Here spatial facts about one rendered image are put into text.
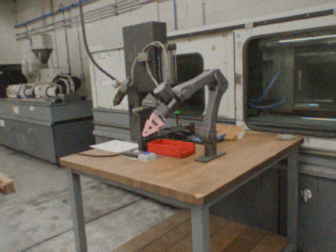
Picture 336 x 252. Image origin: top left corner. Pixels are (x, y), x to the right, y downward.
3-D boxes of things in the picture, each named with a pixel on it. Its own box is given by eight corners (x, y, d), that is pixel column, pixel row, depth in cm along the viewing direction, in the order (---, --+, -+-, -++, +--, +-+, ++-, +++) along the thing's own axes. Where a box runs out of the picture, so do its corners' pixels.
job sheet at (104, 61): (99, 85, 352) (96, 55, 346) (100, 85, 353) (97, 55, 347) (112, 84, 334) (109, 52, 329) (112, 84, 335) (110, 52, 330)
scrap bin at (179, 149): (181, 159, 160) (181, 148, 159) (147, 152, 176) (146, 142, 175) (196, 153, 169) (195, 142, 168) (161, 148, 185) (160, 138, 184)
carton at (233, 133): (234, 142, 194) (234, 130, 192) (201, 138, 210) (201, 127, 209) (244, 138, 203) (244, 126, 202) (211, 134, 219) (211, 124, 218)
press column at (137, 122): (141, 141, 206) (133, 24, 193) (129, 139, 214) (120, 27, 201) (155, 137, 216) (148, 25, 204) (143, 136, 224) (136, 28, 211)
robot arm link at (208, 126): (206, 141, 152) (219, 76, 153) (196, 139, 157) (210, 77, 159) (214, 143, 156) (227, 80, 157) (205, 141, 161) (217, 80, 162)
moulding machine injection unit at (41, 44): (-1, 99, 632) (-11, 35, 610) (40, 95, 691) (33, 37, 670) (58, 103, 456) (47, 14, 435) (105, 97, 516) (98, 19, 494)
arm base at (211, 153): (193, 145, 154) (205, 147, 149) (214, 137, 168) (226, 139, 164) (193, 161, 155) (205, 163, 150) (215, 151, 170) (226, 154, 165)
